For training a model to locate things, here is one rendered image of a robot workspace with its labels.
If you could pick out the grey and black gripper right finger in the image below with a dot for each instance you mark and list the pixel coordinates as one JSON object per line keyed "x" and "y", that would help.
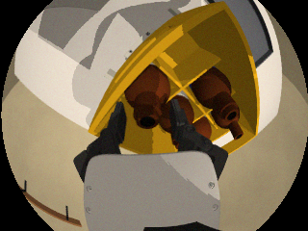
{"x": 190, "y": 140}

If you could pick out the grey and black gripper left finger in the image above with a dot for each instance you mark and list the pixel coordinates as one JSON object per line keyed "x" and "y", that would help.
{"x": 108, "y": 142}

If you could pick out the yellow crate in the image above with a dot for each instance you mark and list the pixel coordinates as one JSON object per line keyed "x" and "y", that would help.
{"x": 190, "y": 44}

